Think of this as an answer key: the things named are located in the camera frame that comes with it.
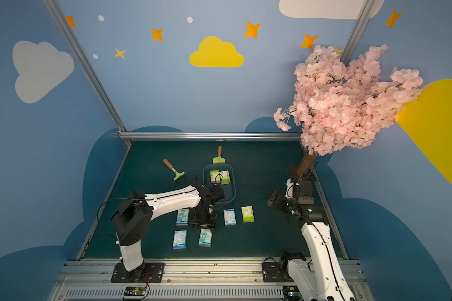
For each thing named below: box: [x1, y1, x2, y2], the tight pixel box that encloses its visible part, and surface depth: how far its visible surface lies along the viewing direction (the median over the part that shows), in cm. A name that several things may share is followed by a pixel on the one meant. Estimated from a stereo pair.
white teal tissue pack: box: [198, 228, 213, 248], surface depth 83 cm
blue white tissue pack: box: [172, 230, 187, 250], surface depth 82 cm
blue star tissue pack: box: [223, 208, 237, 226], surface depth 90 cm
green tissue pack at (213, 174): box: [209, 169, 221, 184], surface depth 106 cm
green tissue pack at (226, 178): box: [219, 169, 232, 185], surface depth 105 cm
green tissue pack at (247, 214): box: [241, 205, 255, 223], surface depth 90 cm
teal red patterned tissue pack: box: [175, 208, 189, 226], surface depth 88 cm
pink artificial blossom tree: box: [273, 45, 424, 177], surface depth 67 cm
